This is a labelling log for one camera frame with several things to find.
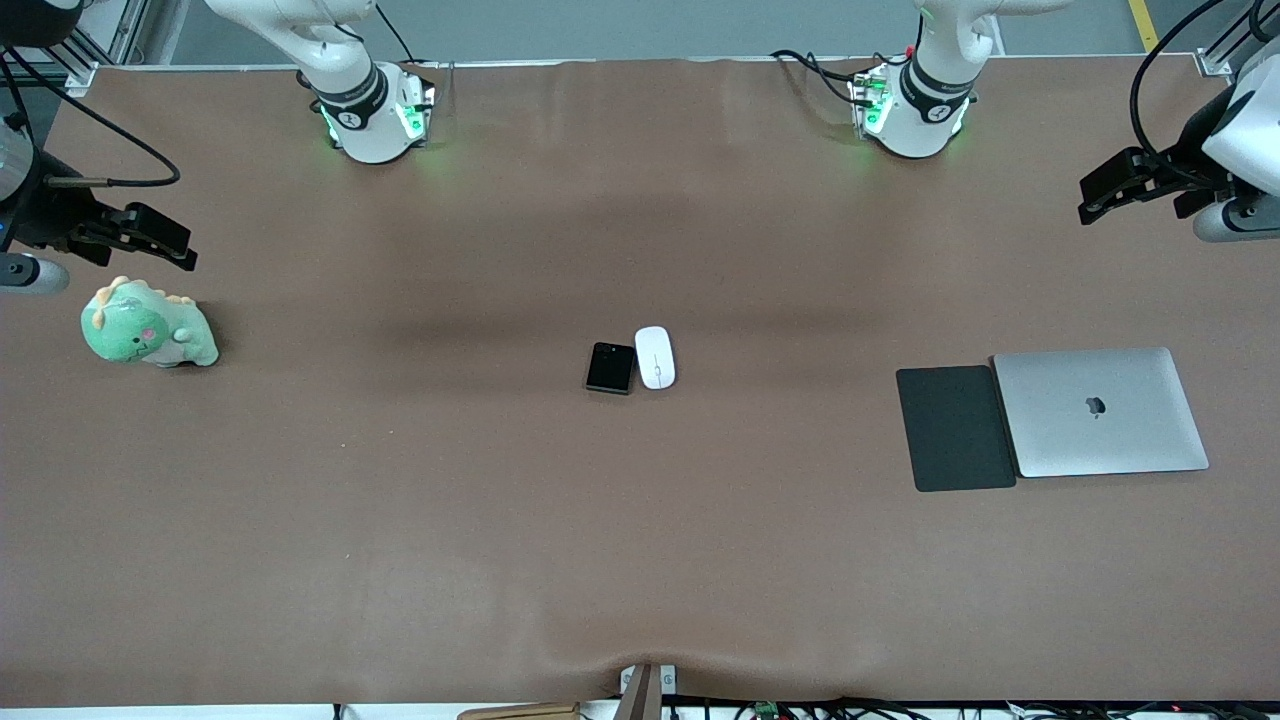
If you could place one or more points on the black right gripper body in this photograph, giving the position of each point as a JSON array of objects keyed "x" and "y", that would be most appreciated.
[{"x": 48, "y": 215}]

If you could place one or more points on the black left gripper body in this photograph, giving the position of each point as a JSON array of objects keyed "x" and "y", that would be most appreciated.
[{"x": 1192, "y": 163}]

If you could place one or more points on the black smartphone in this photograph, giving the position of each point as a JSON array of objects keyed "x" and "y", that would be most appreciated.
[{"x": 611, "y": 368}]

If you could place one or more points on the white computer mouse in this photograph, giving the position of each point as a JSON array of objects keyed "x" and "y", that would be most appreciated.
[{"x": 655, "y": 357}]

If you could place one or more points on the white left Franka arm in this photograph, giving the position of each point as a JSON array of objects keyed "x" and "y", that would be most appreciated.
[{"x": 925, "y": 105}]

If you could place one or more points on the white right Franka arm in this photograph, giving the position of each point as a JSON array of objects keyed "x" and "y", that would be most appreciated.
[{"x": 365, "y": 110}]

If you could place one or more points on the dark grey mouse pad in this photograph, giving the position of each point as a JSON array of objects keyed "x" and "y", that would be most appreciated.
[{"x": 955, "y": 428}]

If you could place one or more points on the green dinosaur plush toy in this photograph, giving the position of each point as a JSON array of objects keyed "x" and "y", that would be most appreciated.
[{"x": 135, "y": 330}]

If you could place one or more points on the silver closed laptop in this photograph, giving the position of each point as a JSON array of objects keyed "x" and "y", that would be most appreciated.
[{"x": 1100, "y": 412}]

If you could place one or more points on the brown table cover mat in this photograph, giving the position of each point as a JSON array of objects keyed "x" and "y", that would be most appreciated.
[{"x": 640, "y": 520}]

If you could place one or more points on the light wooden board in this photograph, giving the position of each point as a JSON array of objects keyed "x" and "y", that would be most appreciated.
[{"x": 520, "y": 712}]

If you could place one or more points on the aluminium frame profile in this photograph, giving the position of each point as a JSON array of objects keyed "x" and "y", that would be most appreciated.
[
  {"x": 105, "y": 45},
  {"x": 1225, "y": 55}
]

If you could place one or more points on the white table edge bracket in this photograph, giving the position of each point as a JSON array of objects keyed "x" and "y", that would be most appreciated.
[{"x": 668, "y": 680}]

